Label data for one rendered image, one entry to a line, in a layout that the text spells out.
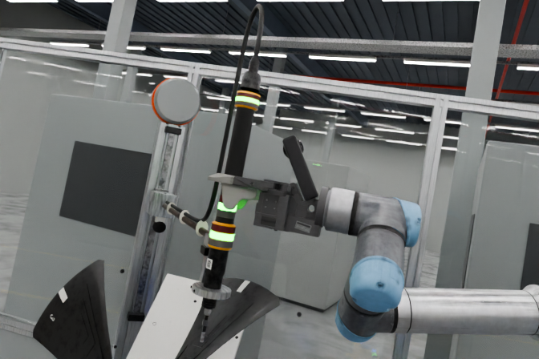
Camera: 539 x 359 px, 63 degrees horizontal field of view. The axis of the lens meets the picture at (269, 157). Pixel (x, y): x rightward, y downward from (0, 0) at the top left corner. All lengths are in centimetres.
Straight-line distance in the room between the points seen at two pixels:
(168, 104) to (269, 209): 79
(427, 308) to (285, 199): 29
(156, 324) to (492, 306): 81
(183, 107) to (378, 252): 96
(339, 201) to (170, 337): 67
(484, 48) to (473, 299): 438
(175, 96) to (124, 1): 578
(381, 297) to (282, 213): 21
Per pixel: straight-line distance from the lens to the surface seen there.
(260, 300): 95
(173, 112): 148
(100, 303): 102
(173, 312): 127
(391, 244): 70
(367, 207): 74
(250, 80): 81
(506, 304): 88
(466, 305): 84
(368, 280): 66
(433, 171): 149
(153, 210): 136
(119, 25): 712
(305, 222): 76
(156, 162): 147
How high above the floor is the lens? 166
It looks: 4 degrees up
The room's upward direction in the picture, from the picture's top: 10 degrees clockwise
